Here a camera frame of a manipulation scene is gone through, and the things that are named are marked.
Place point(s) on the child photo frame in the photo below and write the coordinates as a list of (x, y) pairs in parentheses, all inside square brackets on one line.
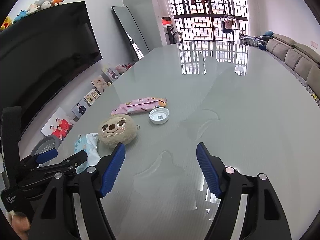
[(111, 72)]

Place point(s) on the man portrait photo frame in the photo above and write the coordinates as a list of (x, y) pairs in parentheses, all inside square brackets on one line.
[(80, 108)]

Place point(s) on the red packet on cabinet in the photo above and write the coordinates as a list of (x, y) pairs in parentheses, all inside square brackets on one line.
[(127, 66)]

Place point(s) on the person's left hand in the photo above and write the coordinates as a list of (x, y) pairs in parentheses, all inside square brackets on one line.
[(20, 223)]

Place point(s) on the grey perforated trash basket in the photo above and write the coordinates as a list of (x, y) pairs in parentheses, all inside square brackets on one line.
[(47, 143)]

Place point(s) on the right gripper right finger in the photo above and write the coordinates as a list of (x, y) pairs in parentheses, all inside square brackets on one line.
[(264, 215)]

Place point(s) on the plush toys on television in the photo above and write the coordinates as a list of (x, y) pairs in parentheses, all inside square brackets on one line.
[(34, 7)]

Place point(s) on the large black television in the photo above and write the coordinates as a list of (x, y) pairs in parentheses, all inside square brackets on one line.
[(43, 52)]

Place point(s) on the pink plush toy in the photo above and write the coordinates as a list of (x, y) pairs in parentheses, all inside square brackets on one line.
[(121, 69)]

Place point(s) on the large family photo frame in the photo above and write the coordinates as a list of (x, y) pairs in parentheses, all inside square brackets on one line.
[(59, 125)]

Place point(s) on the leaning floor mirror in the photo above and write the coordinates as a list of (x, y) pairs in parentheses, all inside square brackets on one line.
[(132, 31)]

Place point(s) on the scalloped yellow photo frame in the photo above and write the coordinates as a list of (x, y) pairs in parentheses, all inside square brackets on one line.
[(91, 97)]

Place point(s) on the white bottle cap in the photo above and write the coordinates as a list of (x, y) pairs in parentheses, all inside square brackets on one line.
[(159, 115)]

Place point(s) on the pink snack wrapper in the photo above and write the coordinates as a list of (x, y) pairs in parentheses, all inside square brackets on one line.
[(139, 106)]

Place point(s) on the light blue snack packet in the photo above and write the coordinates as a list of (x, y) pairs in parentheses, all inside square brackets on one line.
[(88, 143)]

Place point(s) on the patterned dark cushion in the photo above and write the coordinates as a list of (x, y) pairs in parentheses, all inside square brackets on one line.
[(251, 41)]

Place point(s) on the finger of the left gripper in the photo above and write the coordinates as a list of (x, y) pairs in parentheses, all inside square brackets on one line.
[(40, 158), (69, 164)]

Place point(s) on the black window grille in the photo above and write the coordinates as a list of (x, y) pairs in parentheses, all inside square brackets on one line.
[(215, 20)]

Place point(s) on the beige sectional sofa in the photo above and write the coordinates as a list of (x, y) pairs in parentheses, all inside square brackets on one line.
[(299, 59)]

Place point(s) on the baby photo frame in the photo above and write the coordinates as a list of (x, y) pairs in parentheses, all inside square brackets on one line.
[(100, 84)]

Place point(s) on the sloth plush toy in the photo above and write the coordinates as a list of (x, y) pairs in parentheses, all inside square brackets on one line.
[(119, 128)]

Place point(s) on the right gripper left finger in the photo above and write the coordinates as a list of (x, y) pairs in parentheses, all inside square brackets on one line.
[(55, 216)]

